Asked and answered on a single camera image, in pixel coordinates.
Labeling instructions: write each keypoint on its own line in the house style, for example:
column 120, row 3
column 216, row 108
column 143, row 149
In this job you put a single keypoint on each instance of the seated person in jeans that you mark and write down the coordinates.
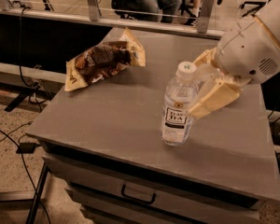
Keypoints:
column 149, row 10

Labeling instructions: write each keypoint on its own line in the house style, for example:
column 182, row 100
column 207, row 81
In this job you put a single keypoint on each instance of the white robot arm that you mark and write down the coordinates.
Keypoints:
column 270, row 12

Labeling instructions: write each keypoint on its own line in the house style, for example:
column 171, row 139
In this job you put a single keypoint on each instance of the black drawer handle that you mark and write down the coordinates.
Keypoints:
column 138, row 194

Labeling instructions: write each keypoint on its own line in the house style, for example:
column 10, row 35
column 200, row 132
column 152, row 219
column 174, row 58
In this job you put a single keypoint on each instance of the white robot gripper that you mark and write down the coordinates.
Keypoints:
column 249, row 55

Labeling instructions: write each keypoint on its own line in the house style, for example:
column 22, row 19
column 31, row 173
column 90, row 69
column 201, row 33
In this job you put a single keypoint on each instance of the brown chip bag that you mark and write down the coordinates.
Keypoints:
column 103, row 61

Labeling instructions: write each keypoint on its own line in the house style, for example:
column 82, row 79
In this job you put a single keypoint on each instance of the grey drawer cabinet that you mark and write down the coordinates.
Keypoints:
column 127, row 158

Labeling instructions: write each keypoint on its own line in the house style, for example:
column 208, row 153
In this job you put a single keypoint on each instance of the black power adapter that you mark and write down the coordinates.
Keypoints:
column 26, row 148

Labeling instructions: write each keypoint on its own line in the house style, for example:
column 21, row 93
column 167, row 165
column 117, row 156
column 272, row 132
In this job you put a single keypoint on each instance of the metal railing frame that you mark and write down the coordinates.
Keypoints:
column 99, row 12

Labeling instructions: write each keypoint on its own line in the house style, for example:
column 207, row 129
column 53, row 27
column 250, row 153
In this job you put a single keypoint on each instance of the clear plastic tea bottle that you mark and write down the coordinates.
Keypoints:
column 180, row 92

